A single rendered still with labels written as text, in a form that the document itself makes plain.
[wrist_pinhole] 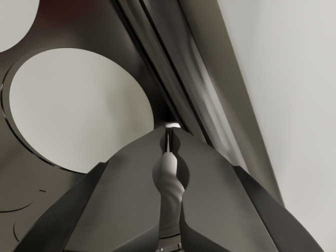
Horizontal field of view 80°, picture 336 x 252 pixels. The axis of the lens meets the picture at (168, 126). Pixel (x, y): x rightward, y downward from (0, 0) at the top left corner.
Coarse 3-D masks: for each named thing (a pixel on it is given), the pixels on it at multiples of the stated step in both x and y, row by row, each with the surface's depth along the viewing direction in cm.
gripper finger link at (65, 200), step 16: (96, 176) 8; (80, 192) 8; (48, 208) 7; (64, 208) 7; (80, 208) 7; (48, 224) 6; (64, 224) 6; (32, 240) 6; (48, 240) 6; (64, 240) 6
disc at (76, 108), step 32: (32, 64) 13; (64, 64) 13; (96, 64) 13; (32, 96) 14; (64, 96) 14; (96, 96) 14; (128, 96) 14; (32, 128) 15; (64, 128) 15; (96, 128) 15; (128, 128) 15; (64, 160) 16; (96, 160) 16
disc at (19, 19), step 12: (0, 0) 11; (12, 0) 11; (24, 0) 11; (36, 0) 11; (0, 12) 11; (12, 12) 11; (24, 12) 11; (36, 12) 11; (0, 24) 11; (12, 24) 11; (24, 24) 11; (0, 36) 12; (12, 36) 12; (0, 48) 12
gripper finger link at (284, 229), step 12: (240, 168) 9; (240, 180) 8; (252, 180) 8; (252, 192) 8; (264, 192) 8; (264, 204) 7; (276, 204) 7; (264, 216) 7; (276, 216) 7; (288, 216) 7; (276, 228) 7; (288, 228) 7; (300, 228) 7; (276, 240) 6; (288, 240) 6; (300, 240) 6; (312, 240) 6
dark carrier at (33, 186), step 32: (64, 0) 11; (96, 0) 11; (32, 32) 12; (64, 32) 12; (96, 32) 12; (128, 32) 12; (0, 64) 13; (128, 64) 13; (0, 96) 14; (160, 96) 14; (0, 128) 15; (0, 160) 16; (32, 160) 16; (0, 192) 18; (32, 192) 18; (64, 192) 18; (160, 192) 18; (0, 224) 20; (32, 224) 21; (160, 224) 21
